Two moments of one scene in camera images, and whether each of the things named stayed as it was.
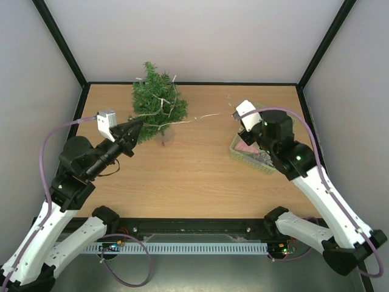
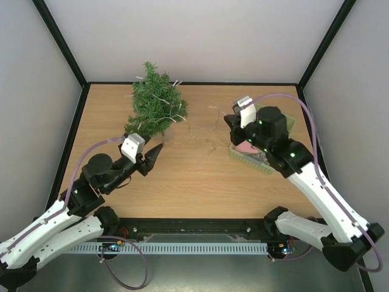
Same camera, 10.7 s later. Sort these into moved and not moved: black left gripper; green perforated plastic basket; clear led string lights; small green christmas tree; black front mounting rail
Moved: black left gripper; clear led string lights
Not moved: green perforated plastic basket; black front mounting rail; small green christmas tree
